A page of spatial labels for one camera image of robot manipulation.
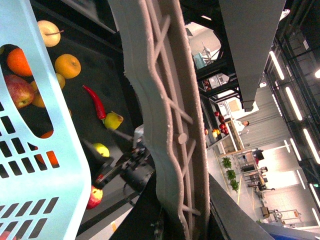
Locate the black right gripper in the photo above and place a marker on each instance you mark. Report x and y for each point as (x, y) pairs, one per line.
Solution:
(135, 167)

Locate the yellow green lemon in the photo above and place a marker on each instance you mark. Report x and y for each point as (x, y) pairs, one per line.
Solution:
(102, 149)

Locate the light teal shopping basket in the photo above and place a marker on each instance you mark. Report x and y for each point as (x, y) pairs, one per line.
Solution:
(47, 185)

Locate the brown basket handle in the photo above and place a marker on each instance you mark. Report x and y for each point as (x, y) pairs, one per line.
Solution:
(158, 63)

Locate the yellow pear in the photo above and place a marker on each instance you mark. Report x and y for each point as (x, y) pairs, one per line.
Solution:
(113, 120)

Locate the red chili pepper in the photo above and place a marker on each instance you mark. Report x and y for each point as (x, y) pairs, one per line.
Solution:
(99, 108)

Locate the red yellow apple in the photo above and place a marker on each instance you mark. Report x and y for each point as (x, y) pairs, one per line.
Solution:
(95, 198)

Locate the small yellow fruit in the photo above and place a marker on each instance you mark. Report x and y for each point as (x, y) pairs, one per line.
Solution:
(61, 80)

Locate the yellow orange round fruit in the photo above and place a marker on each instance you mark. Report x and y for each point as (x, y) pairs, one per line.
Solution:
(68, 66)

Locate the red apple behind basket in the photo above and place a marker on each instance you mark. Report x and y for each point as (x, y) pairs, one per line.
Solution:
(21, 92)

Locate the tan pear with stem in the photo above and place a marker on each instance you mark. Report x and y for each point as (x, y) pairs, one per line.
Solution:
(50, 33)

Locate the person in white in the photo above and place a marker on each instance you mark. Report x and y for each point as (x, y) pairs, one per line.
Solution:
(241, 126)

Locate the orange behind basket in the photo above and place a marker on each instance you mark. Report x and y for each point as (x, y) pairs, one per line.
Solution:
(17, 63)

